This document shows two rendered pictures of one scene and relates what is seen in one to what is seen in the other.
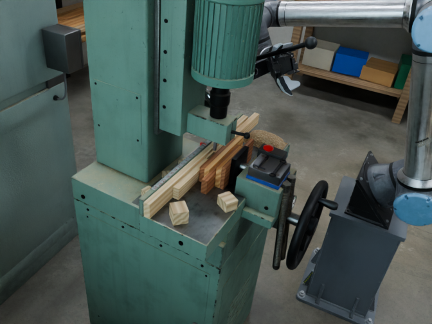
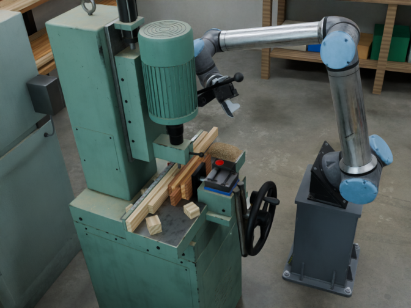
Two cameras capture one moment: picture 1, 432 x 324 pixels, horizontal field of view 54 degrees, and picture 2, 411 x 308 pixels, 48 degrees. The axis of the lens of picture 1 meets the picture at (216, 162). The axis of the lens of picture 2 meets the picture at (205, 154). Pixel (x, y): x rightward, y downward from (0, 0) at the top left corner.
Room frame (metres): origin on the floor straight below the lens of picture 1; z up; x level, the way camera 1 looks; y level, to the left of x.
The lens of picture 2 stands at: (-0.30, -0.16, 2.03)
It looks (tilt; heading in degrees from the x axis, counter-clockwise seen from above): 36 degrees down; 3
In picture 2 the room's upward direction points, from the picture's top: 4 degrees counter-clockwise
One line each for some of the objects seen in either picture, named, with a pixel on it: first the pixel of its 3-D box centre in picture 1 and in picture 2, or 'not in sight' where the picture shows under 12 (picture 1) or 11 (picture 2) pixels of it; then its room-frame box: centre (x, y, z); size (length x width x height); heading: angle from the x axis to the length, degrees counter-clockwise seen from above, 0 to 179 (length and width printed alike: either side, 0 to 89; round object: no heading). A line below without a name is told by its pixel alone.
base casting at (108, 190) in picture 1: (179, 184); (158, 197); (1.17, 0.12, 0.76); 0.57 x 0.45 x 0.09; 65
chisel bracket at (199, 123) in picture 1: (211, 126); (173, 150); (1.13, 0.03, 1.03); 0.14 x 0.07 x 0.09; 65
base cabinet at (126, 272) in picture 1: (175, 263); (167, 262); (1.16, 0.12, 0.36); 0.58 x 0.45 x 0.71; 65
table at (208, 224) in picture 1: (238, 186); (202, 195); (1.04, -0.08, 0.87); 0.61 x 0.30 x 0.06; 155
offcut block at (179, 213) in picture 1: (179, 213); (153, 225); (0.84, 0.08, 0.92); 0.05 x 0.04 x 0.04; 22
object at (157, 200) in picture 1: (204, 158); (172, 176); (1.10, 0.04, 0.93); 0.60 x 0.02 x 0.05; 155
